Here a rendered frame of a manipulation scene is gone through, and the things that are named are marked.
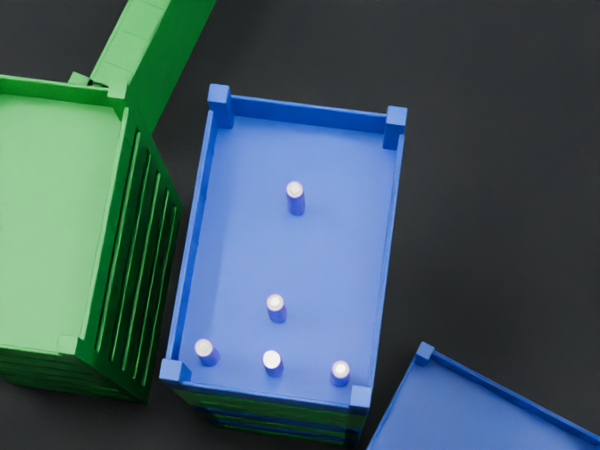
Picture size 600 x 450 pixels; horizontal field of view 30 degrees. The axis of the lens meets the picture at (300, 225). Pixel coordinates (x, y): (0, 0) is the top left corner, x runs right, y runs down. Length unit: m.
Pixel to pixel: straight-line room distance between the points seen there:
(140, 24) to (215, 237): 0.49
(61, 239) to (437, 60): 0.73
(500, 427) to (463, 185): 0.36
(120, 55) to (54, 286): 0.42
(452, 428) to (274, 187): 0.57
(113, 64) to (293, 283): 0.53
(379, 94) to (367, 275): 0.62
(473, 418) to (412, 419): 0.09
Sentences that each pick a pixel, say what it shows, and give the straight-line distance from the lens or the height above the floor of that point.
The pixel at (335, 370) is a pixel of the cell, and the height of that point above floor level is 0.55.
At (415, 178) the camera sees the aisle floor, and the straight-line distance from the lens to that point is 1.69.
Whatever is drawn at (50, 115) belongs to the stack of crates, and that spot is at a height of 0.40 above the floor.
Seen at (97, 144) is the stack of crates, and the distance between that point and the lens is 1.30.
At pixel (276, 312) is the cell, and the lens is 1.08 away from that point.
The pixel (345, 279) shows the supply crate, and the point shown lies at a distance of 1.15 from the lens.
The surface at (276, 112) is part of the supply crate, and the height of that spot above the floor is 0.51.
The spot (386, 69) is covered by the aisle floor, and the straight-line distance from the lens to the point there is 1.75.
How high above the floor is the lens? 1.61
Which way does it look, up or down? 75 degrees down
